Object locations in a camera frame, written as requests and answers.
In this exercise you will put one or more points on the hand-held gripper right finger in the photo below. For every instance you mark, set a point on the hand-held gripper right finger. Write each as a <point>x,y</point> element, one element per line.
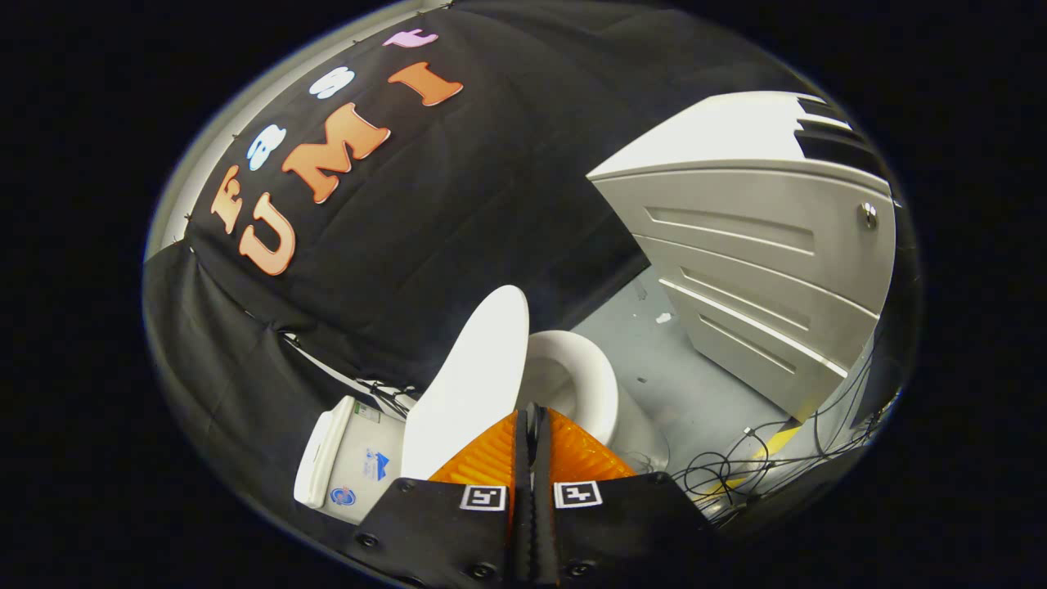
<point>543,507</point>

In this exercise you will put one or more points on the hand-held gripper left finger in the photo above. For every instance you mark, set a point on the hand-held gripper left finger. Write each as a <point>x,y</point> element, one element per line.
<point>522,507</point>

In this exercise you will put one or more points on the white toilet lid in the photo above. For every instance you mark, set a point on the white toilet lid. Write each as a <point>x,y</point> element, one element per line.
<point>474,384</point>

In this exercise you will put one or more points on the white toilet body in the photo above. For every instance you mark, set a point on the white toilet body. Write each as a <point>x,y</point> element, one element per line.
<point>360,466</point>

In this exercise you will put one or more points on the black tripod stand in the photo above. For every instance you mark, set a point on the black tripod stand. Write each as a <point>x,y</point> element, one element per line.
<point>386,393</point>

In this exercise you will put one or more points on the black backdrop cloth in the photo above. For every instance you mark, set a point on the black backdrop cloth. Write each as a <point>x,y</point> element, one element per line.
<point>458,204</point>

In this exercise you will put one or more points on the white drawer cabinet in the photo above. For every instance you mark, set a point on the white drawer cabinet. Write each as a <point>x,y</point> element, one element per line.
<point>736,245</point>

